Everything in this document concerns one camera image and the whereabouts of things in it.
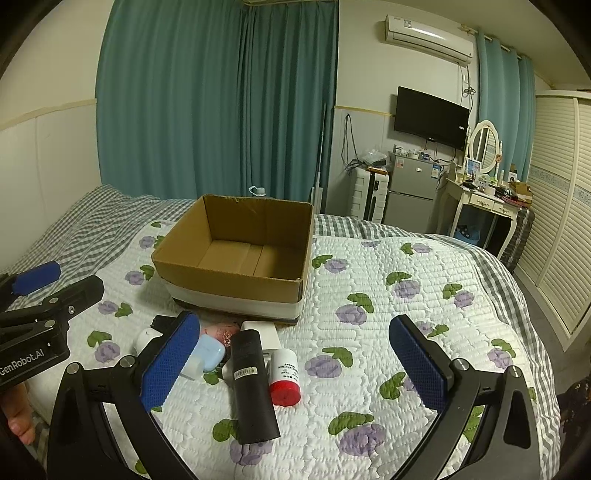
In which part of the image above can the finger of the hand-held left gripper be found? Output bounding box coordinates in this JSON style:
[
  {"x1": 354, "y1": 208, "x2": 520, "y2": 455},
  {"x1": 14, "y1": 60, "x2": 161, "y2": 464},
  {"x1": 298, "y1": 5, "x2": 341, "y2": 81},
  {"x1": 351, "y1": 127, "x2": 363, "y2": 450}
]
[
  {"x1": 0, "y1": 275, "x2": 105, "y2": 344},
  {"x1": 0, "y1": 260, "x2": 62, "y2": 311}
]

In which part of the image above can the cardboard box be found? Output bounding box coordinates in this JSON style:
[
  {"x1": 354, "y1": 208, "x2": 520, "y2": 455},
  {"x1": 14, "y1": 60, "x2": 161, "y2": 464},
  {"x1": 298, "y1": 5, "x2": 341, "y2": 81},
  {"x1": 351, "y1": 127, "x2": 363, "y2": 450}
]
[{"x1": 151, "y1": 194, "x2": 315, "y2": 328}]

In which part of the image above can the white bottle with red cap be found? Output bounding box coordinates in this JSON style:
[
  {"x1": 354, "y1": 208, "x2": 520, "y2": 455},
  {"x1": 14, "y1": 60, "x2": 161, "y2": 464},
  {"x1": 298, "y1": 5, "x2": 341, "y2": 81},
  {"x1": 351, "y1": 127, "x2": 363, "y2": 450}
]
[{"x1": 269, "y1": 348, "x2": 302, "y2": 408}]

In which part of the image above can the light blue case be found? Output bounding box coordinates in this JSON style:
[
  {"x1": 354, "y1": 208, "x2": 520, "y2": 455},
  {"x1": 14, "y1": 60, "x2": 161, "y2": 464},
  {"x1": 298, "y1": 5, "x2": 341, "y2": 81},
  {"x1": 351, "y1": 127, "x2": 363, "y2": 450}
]
[{"x1": 181, "y1": 333, "x2": 227, "y2": 381}]

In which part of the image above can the dark suitcase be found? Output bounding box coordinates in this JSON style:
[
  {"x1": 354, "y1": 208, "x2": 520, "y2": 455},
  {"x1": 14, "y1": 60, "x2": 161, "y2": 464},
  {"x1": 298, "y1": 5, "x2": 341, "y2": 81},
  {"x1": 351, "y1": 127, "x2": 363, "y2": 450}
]
[{"x1": 501, "y1": 207, "x2": 535, "y2": 273}]

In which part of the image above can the dark patterned clothing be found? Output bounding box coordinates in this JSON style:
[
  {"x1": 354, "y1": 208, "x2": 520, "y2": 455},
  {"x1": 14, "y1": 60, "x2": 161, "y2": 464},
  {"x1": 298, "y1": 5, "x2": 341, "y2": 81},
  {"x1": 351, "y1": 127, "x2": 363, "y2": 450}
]
[{"x1": 556, "y1": 378, "x2": 591, "y2": 480}]

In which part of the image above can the white floral quilt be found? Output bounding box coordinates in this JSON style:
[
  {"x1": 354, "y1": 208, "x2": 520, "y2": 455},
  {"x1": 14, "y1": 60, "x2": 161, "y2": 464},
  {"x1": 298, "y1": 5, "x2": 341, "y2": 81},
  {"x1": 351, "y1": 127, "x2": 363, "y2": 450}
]
[{"x1": 28, "y1": 217, "x2": 561, "y2": 480}]

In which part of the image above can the white mop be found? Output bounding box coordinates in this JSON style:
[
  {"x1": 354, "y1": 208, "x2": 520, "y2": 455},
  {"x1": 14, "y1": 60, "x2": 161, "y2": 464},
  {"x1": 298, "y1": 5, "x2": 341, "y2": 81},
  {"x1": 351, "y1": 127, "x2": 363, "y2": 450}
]
[{"x1": 310, "y1": 104, "x2": 328, "y2": 215}]

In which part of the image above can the person's left hand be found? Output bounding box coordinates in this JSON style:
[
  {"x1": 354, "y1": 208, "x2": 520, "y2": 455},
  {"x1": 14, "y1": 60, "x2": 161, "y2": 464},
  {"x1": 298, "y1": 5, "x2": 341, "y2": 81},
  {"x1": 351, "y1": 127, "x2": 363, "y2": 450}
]
[{"x1": 0, "y1": 384, "x2": 38, "y2": 446}]

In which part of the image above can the white suitcase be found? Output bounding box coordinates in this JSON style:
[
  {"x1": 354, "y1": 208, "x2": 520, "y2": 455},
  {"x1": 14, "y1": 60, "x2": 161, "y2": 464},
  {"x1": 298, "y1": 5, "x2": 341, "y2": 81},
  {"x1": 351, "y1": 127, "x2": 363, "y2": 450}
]
[{"x1": 353, "y1": 166, "x2": 389, "y2": 222}]

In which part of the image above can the pink packet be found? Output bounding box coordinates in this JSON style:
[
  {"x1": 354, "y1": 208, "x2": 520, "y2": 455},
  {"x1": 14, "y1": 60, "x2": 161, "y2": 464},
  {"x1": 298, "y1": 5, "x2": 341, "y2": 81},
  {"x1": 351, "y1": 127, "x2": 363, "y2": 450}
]
[{"x1": 201, "y1": 322, "x2": 242, "y2": 347}]

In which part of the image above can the white air conditioner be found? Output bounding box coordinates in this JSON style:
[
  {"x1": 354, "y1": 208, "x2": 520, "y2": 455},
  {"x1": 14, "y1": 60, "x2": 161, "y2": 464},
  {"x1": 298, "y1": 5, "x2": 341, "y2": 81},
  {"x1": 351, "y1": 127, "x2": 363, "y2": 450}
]
[{"x1": 382, "y1": 14, "x2": 475, "y2": 64}]

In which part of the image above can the silver fridge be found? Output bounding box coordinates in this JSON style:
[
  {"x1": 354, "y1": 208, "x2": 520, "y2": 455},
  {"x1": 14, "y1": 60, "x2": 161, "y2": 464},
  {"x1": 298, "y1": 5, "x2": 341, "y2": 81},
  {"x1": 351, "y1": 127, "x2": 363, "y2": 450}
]
[{"x1": 384, "y1": 151, "x2": 446, "y2": 234}]

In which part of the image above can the black tube bottle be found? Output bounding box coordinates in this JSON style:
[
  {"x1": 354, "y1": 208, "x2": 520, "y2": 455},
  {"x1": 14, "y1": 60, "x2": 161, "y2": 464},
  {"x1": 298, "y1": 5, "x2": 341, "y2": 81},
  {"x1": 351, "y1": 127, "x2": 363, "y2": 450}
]
[{"x1": 229, "y1": 330, "x2": 281, "y2": 445}]

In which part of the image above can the white charger plug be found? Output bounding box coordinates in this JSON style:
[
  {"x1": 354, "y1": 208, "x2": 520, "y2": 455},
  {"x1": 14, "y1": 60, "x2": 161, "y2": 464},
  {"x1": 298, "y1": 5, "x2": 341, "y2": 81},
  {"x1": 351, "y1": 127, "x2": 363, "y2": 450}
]
[{"x1": 135, "y1": 327, "x2": 160, "y2": 356}]

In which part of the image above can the blue stool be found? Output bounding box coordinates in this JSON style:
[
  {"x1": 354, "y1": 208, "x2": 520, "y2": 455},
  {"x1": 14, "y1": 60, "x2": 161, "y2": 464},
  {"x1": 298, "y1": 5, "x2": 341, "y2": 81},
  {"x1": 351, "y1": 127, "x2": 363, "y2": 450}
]
[{"x1": 453, "y1": 222, "x2": 483, "y2": 245}]

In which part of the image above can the white louvred wardrobe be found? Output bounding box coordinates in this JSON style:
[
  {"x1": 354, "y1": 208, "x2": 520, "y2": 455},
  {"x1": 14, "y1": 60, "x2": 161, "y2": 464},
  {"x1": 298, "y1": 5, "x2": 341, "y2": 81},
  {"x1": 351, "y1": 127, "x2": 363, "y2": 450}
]
[{"x1": 512, "y1": 90, "x2": 591, "y2": 352}]

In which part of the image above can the hanging black cable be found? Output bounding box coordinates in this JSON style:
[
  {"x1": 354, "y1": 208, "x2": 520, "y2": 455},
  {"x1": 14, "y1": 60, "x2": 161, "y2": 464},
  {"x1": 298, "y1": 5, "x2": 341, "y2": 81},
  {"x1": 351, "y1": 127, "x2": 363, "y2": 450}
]
[{"x1": 342, "y1": 113, "x2": 365, "y2": 174}]

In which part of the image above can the teal curtain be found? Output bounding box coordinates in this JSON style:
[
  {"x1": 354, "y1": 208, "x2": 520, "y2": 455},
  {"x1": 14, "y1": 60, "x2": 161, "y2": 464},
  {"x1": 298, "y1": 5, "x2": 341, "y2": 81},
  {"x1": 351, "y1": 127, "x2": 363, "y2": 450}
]
[
  {"x1": 239, "y1": 0, "x2": 341, "y2": 214},
  {"x1": 475, "y1": 31, "x2": 536, "y2": 185},
  {"x1": 96, "y1": 0, "x2": 245, "y2": 200}
]

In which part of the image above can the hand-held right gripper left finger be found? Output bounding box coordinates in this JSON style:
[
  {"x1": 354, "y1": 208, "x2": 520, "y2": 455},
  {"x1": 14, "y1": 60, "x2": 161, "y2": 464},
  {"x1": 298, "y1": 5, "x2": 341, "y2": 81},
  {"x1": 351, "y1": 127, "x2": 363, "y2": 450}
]
[{"x1": 46, "y1": 310, "x2": 201, "y2": 480}]

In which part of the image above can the oval vanity mirror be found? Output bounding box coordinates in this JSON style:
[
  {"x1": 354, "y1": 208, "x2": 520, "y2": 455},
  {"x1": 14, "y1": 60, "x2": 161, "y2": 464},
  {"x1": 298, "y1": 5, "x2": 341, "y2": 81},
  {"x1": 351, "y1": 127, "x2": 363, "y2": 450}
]
[{"x1": 466, "y1": 120, "x2": 502, "y2": 175}]

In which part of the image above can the black wall television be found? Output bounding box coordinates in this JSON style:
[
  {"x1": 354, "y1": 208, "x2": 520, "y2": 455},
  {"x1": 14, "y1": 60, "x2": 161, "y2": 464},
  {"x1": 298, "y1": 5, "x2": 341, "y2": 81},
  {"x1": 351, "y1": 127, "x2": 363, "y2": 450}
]
[{"x1": 394, "y1": 86, "x2": 471, "y2": 151}]

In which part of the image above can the small white box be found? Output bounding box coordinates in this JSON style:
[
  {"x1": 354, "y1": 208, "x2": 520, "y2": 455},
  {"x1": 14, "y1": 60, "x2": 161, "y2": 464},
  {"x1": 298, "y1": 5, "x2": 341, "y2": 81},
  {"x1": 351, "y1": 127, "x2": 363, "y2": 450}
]
[{"x1": 240, "y1": 320, "x2": 282, "y2": 354}]

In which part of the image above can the white vanity desk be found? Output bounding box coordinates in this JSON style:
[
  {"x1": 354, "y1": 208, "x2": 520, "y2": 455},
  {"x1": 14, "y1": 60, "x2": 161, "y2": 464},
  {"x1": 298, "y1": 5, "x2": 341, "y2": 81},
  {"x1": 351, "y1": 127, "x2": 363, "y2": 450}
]
[{"x1": 436, "y1": 178, "x2": 520, "y2": 259}]

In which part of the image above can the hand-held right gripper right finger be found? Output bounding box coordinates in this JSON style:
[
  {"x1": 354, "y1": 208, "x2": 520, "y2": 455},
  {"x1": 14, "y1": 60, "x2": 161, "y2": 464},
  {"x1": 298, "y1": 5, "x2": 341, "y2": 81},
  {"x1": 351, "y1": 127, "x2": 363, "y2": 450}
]
[{"x1": 388, "y1": 315, "x2": 541, "y2": 480}]

